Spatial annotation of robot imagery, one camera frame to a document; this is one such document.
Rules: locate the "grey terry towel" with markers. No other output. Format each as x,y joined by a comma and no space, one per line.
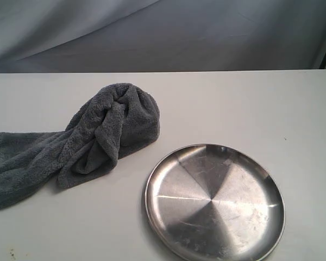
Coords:
118,121

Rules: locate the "round stainless steel plate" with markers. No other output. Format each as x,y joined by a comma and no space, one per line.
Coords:
212,202

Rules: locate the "grey backdrop cloth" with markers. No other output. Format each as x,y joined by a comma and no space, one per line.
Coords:
160,36

